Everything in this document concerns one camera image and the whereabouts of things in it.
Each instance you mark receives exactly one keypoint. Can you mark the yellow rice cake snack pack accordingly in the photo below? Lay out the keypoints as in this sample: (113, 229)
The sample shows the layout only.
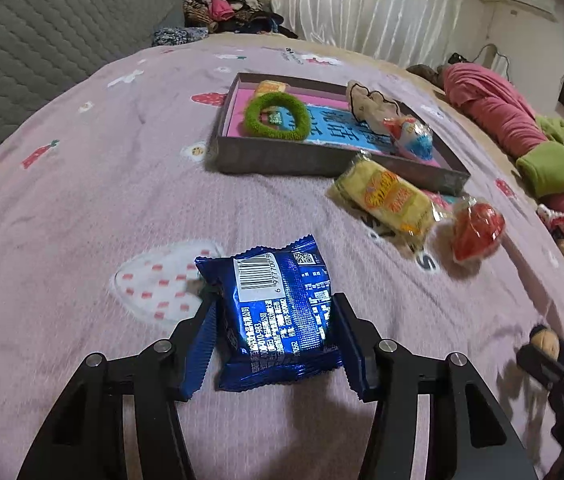
(269, 86)

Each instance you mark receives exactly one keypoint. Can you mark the red wrapped candy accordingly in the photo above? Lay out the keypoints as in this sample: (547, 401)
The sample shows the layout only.
(478, 231)

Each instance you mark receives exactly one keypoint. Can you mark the blue foil snack packet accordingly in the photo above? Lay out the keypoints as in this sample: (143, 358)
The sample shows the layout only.
(275, 305)

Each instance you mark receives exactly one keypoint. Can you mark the dark shallow tray box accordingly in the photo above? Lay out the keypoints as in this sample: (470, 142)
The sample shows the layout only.
(446, 174)

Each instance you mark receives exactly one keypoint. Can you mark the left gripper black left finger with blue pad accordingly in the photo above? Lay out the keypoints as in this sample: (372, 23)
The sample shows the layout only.
(83, 434)

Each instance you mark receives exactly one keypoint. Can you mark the pile of clothes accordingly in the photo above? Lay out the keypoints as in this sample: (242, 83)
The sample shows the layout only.
(239, 16)

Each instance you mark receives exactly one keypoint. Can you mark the small plush doll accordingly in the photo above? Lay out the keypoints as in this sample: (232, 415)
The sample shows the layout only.
(554, 222)

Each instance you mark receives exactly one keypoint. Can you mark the blue patterned pillow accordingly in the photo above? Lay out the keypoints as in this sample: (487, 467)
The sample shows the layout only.
(175, 36)

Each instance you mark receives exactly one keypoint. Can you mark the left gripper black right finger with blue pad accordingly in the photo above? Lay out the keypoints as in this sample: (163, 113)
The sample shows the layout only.
(469, 435)

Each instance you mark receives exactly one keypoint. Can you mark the white sheer curtain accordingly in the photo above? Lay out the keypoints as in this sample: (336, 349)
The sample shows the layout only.
(403, 32)

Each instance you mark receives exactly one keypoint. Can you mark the pink strawberry print blanket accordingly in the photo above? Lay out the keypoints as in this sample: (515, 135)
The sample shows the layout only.
(105, 172)

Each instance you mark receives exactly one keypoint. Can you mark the grey quilted headboard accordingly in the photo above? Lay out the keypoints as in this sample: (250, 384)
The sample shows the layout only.
(49, 46)

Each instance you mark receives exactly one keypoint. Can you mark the red white blue egg toy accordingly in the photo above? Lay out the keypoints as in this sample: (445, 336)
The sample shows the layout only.
(413, 139)

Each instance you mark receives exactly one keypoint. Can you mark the pink green quilted clothing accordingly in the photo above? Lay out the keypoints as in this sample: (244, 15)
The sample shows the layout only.
(534, 142)

